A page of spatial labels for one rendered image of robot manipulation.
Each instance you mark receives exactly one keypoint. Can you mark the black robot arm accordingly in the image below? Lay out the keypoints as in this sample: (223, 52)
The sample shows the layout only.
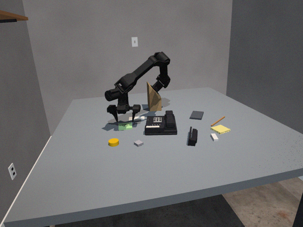
(129, 80)

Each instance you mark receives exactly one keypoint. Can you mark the white phone keypad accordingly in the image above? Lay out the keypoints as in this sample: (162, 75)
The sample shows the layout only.
(157, 119)

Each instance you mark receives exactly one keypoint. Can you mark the white rectangular block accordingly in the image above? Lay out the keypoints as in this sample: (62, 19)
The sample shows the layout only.
(214, 137)

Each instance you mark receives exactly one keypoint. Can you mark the yellow sticky note pad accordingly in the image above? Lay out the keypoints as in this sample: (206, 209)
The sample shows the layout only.
(220, 129)

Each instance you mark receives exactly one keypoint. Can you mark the green sticky note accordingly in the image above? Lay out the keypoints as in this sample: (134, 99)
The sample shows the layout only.
(125, 126)

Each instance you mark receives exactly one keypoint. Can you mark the dark grey telephone handset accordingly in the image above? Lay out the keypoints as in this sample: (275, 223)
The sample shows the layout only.
(169, 118)

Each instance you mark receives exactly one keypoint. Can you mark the yellow flat disc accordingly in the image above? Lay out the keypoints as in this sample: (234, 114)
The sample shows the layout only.
(113, 142)

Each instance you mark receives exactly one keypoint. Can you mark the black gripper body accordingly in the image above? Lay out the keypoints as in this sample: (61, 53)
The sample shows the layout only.
(135, 108)

